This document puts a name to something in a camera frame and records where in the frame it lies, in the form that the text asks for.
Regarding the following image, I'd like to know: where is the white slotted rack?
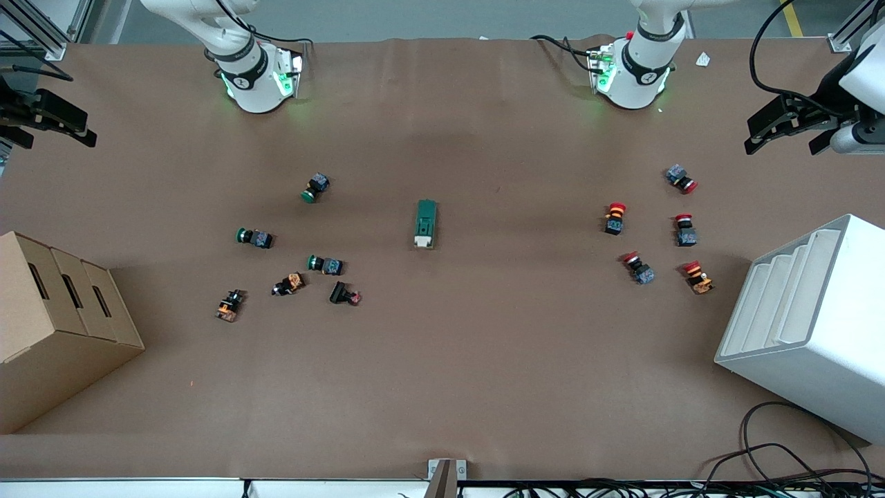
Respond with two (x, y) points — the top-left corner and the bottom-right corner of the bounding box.
(714, 214), (885, 445)

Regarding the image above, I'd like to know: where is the white table edge rail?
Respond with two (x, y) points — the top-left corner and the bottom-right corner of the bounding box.
(0, 477), (885, 498)

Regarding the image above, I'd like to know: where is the black cable bundle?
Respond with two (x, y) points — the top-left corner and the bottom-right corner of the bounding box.
(505, 477), (885, 498)

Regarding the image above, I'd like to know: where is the brown cardboard box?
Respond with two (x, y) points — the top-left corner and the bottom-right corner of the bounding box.
(0, 230), (146, 435)

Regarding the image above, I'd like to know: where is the black arm base cable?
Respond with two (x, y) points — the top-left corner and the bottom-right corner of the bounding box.
(531, 35), (604, 71)
(214, 0), (313, 50)

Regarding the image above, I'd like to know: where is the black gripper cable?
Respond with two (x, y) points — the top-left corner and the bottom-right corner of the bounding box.
(749, 0), (837, 108)
(0, 31), (74, 82)

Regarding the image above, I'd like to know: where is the black left arm base cable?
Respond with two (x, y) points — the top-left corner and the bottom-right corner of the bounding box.
(531, 35), (604, 71)

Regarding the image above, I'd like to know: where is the grey metal bracket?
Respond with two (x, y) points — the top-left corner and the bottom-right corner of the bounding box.
(427, 459), (467, 498)

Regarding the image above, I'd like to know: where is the black right arm base cable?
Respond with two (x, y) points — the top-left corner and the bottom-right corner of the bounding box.
(214, 0), (313, 50)

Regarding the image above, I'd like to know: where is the black switch with red tip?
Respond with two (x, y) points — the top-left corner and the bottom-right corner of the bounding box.
(328, 280), (362, 306)

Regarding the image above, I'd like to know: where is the black looped cable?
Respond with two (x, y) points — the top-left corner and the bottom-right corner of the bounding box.
(740, 401), (873, 485)

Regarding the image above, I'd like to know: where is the aluminium frame profile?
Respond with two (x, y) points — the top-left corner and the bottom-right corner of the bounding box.
(0, 0), (94, 59)
(826, 0), (885, 53)

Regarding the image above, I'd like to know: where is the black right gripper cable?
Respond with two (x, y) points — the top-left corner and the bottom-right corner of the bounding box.
(0, 31), (74, 82)

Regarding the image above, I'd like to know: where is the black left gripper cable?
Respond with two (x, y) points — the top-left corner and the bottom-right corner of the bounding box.
(749, 0), (837, 108)

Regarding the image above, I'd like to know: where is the green terminal block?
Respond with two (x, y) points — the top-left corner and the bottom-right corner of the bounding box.
(413, 199), (439, 250)

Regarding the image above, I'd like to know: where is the brown paper table cover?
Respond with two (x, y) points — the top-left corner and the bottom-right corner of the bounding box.
(0, 35), (885, 481)

